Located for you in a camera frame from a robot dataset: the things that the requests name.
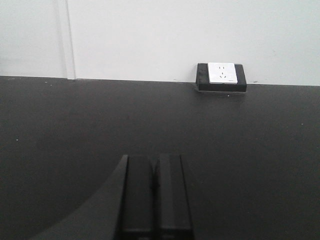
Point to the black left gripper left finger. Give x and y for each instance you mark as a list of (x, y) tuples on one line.
[(136, 214)]

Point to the black white power socket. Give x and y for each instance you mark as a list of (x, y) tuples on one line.
[(220, 77)]

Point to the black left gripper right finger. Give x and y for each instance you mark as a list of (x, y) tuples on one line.
[(172, 215)]

